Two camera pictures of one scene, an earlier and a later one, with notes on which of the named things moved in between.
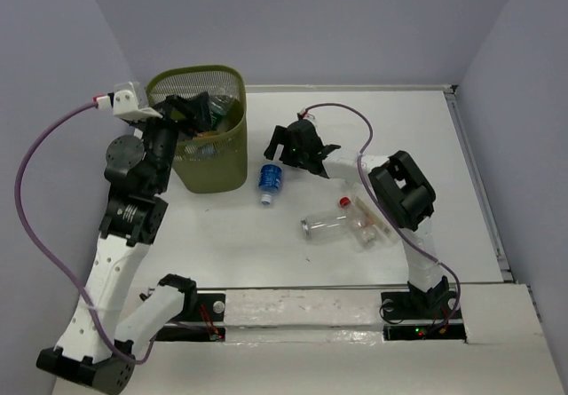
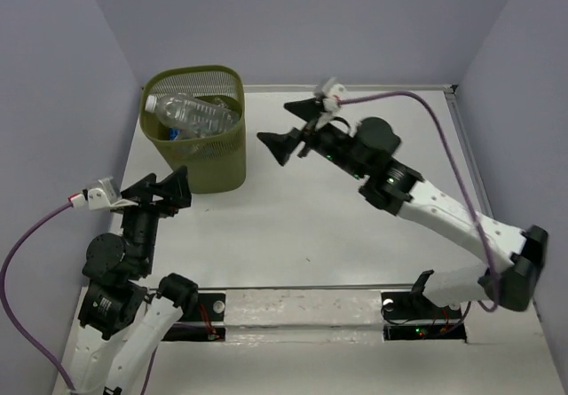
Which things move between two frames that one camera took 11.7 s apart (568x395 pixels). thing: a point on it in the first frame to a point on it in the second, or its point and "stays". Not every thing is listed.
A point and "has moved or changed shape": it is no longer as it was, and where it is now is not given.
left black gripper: [196, 106] to [176, 186]
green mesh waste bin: [216, 160] stays
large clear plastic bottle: [371, 228] has moved or changed shape
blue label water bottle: [269, 182] has moved or changed shape
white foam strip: [358, 311] stays
